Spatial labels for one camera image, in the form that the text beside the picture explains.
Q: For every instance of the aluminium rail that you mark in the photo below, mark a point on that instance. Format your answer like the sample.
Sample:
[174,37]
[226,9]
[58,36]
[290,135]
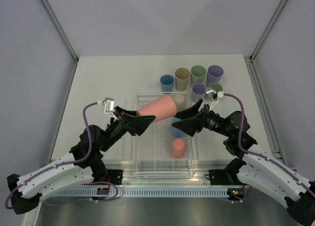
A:
[130,180]

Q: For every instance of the slotted cable duct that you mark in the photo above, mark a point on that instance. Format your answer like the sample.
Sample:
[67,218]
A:
[145,192]

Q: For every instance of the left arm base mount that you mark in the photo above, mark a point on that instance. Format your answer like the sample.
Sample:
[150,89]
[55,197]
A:
[114,176]

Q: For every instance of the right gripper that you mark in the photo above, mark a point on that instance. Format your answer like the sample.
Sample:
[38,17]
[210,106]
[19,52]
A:
[190,126]

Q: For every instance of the beige cup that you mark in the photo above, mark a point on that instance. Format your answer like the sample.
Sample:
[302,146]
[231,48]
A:
[180,102]
[182,76]

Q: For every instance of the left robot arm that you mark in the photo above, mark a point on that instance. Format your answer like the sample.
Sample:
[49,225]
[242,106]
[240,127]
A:
[83,164]

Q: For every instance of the pink cup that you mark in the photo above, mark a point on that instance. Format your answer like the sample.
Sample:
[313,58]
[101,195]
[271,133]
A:
[162,108]
[178,148]

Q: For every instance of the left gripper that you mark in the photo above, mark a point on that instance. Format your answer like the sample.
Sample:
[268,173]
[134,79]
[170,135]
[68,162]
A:
[139,123]

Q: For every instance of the white wire dish rack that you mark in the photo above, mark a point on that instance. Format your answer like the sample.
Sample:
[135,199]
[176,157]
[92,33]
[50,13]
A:
[152,154]

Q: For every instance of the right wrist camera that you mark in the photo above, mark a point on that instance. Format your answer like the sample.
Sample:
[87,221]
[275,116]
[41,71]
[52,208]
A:
[213,97]

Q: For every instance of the blue cup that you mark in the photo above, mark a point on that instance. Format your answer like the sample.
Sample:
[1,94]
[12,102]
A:
[176,133]
[167,83]

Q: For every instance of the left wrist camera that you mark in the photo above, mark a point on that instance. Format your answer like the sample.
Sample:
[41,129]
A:
[108,106]

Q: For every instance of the green cup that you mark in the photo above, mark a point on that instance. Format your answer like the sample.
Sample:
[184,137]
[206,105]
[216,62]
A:
[216,86]
[197,74]

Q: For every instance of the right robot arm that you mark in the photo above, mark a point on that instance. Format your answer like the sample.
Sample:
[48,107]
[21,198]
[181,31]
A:
[252,165]

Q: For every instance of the purple cup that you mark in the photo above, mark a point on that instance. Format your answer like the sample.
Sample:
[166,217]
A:
[198,92]
[214,74]

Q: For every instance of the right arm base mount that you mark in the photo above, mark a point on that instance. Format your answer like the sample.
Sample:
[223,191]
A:
[218,177]

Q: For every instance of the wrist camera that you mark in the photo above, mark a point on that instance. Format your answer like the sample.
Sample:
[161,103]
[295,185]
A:
[213,97]
[108,106]

